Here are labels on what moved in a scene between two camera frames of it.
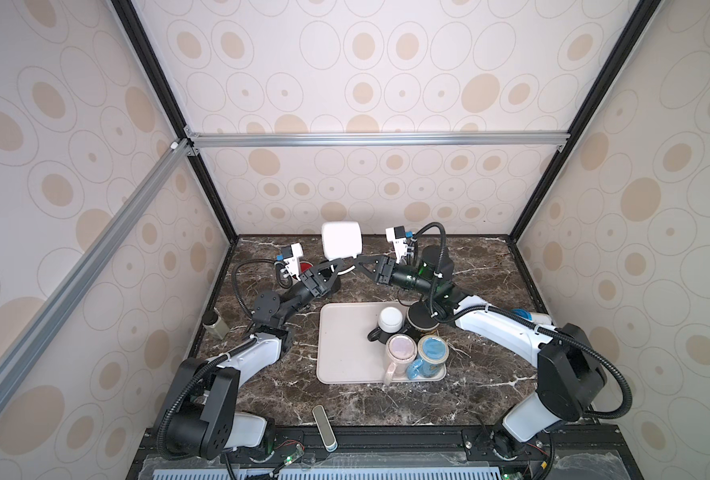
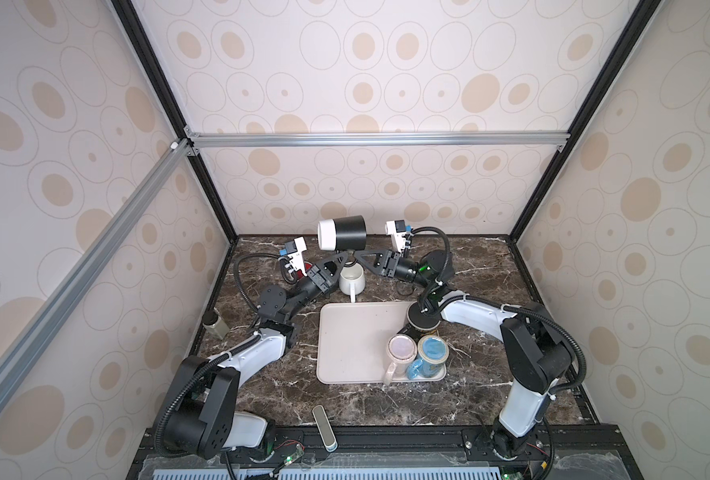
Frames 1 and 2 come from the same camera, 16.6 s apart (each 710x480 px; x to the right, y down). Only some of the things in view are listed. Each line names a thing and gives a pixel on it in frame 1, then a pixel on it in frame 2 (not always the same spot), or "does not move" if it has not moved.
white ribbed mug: [342, 239] -> [352, 280]
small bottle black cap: [215, 325] does not move
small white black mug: [390, 320] -> [344, 233]
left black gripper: [311, 281] does not move
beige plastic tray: [345, 355] does not move
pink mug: [401, 349] does not move
